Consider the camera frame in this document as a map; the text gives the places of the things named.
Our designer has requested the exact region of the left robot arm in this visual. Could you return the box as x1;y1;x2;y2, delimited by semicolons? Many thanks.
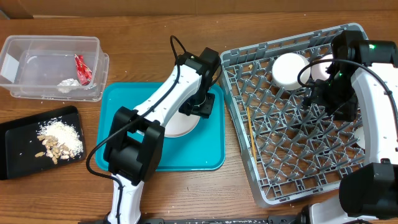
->
103;48;221;223

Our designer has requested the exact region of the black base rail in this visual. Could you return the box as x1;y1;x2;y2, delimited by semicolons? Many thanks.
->
138;214;311;224

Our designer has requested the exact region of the wooden chopstick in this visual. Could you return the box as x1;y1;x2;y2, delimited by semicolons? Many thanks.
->
246;106;257;165

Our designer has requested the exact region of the grey dishwasher rack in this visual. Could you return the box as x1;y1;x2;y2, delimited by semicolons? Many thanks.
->
220;23;369;207

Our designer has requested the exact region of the white bowl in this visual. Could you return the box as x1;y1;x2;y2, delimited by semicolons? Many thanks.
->
271;53;309;91

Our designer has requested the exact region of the pink bowl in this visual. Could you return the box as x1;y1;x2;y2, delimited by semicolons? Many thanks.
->
311;62;332;81

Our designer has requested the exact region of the pink round plate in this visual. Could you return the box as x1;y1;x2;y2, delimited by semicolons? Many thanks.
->
165;111;200;138

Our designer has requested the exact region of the teal serving tray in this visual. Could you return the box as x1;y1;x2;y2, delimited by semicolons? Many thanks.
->
97;82;226;172

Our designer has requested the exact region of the pile of peanut shells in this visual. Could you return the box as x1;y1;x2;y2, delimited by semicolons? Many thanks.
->
35;135;75;165

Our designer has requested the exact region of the red snack wrapper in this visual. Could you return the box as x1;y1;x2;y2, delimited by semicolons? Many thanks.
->
75;55;92;86

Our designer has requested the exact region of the clear plastic bin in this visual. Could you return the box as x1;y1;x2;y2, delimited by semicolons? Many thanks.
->
1;35;109;102

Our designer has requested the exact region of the pile of white rice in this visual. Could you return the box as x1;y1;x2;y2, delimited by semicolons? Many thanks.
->
37;120;83;155

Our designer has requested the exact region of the black plastic tray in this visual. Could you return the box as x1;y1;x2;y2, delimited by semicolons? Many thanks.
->
1;106;86;180

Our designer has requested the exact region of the white cup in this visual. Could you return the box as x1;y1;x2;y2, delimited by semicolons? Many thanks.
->
354;126;365;149

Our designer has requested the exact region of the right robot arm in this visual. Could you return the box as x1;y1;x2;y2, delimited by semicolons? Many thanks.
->
295;30;397;223

